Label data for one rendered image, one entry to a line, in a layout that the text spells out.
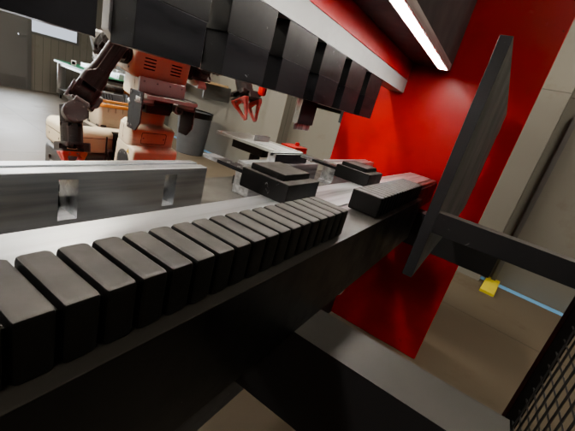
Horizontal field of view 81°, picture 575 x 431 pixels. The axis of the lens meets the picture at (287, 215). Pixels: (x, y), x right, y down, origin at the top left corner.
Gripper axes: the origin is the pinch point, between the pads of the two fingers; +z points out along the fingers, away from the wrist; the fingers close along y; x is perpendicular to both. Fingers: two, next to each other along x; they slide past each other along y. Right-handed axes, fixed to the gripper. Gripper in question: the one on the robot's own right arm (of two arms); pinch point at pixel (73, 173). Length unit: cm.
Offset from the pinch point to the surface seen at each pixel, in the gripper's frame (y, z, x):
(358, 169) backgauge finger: 66, -7, 53
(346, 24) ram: 54, -50, 57
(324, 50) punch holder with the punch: 53, -40, 49
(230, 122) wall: -321, -64, 335
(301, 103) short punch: 46, -26, 49
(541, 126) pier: 88, -51, 329
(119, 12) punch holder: 54, -29, -10
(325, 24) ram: 55, -46, 46
